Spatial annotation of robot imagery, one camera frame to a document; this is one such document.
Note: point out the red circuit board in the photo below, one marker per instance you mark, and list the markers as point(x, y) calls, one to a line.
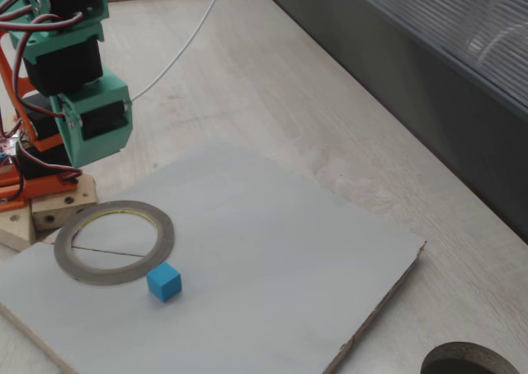
point(8, 149)

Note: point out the ribbed glass desk partition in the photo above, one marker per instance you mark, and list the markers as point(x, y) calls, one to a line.
point(453, 101)

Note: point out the light grey wooden board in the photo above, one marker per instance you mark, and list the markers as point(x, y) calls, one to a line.
point(247, 246)

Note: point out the small blue cube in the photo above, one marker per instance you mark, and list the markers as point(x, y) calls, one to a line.
point(163, 283)

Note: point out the pale wooden base block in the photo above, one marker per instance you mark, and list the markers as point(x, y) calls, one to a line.
point(16, 225)
point(53, 215)

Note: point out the green gripper with servo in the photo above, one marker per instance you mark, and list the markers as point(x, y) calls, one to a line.
point(103, 123)

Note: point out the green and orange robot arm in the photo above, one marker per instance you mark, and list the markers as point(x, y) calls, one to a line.
point(62, 66)

